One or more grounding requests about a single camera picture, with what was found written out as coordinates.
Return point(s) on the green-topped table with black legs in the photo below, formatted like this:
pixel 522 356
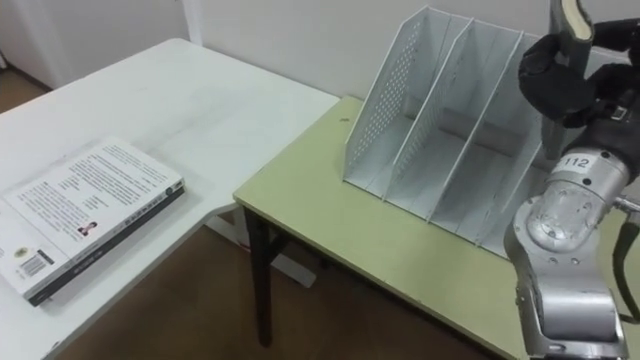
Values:
pixel 370 225

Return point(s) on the white paperback book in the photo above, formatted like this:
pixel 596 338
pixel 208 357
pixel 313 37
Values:
pixel 85 210

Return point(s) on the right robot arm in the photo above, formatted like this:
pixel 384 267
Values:
pixel 567 260

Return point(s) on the white desk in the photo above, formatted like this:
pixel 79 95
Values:
pixel 165 130

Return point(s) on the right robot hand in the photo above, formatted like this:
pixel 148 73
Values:
pixel 555 85

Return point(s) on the white perforated file rack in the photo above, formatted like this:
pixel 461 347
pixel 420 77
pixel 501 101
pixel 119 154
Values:
pixel 440 130

